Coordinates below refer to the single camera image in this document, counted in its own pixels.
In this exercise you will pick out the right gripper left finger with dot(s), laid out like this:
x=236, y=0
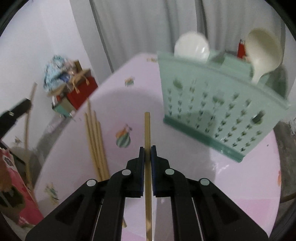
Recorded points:
x=111, y=195

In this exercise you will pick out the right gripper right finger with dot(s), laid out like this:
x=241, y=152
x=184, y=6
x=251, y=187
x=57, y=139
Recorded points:
x=170, y=183

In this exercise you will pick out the cream plastic ladle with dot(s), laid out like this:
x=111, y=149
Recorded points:
x=264, y=52

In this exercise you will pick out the blue patterned cloth bundle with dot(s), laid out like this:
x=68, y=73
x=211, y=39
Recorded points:
x=55, y=73

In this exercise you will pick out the cardboard box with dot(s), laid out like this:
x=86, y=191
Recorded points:
x=73, y=77

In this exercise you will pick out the red gift bag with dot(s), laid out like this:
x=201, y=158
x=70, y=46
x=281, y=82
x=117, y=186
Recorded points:
x=79, y=95

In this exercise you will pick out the green plastic utensil holder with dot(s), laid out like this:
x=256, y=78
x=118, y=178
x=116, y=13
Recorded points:
x=217, y=104

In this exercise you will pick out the white scalloped ladle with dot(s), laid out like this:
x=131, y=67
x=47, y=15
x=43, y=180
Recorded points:
x=192, y=45

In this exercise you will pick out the grey curtain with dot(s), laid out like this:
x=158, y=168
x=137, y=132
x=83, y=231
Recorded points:
x=126, y=28

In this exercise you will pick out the red thermos bottle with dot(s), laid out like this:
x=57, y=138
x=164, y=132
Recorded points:
x=241, y=50

